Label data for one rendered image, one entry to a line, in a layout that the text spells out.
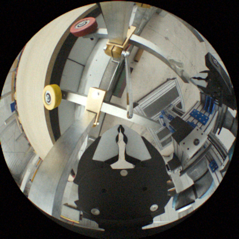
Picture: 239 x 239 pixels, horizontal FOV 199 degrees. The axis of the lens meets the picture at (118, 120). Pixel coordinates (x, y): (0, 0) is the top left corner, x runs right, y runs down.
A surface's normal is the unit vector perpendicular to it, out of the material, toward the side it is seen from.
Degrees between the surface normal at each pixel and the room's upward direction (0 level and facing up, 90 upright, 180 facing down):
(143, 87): 0
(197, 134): 90
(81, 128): 90
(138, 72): 0
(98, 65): 0
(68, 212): 90
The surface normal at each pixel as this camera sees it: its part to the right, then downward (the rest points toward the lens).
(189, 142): -0.62, -0.69
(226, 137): -0.93, -0.32
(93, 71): 0.00, 0.46
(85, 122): 0.36, -0.83
